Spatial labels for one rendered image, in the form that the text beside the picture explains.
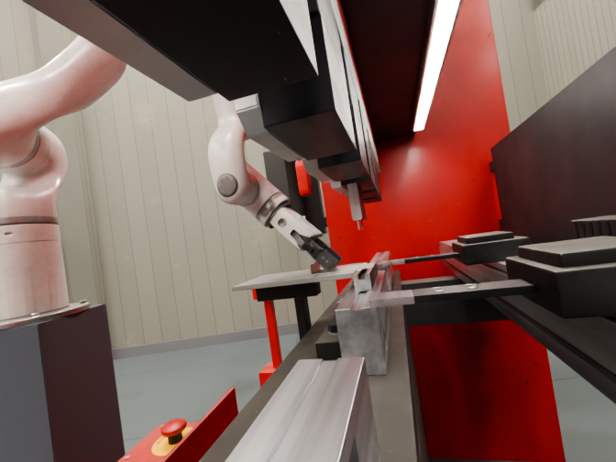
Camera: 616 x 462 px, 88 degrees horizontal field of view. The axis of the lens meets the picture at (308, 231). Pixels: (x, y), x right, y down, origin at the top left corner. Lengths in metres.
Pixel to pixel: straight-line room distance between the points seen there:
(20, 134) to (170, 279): 3.54
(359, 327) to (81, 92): 0.71
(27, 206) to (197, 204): 3.36
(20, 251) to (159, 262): 3.52
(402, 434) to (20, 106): 0.80
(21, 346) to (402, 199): 1.37
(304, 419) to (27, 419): 0.63
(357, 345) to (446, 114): 1.32
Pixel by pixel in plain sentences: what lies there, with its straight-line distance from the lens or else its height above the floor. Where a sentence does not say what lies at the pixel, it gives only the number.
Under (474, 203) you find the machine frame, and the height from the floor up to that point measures 1.13.
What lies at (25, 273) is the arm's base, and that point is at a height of 1.09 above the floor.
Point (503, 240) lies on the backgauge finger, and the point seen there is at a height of 1.02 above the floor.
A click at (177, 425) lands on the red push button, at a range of 0.64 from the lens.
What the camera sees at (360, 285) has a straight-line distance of 0.59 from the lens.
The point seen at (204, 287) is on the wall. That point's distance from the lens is 4.09.
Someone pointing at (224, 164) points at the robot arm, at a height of 1.25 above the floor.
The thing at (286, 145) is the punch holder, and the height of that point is 1.18.
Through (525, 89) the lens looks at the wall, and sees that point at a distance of 4.92.
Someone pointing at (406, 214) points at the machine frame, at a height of 1.13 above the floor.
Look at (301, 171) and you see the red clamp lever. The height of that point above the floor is 1.19.
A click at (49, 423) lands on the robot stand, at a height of 0.83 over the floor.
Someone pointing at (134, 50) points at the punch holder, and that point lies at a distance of 0.19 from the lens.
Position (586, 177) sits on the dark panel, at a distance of 0.97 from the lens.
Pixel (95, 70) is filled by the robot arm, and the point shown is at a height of 1.49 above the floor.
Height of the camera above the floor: 1.08
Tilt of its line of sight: 2 degrees up
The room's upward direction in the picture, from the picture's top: 9 degrees counter-clockwise
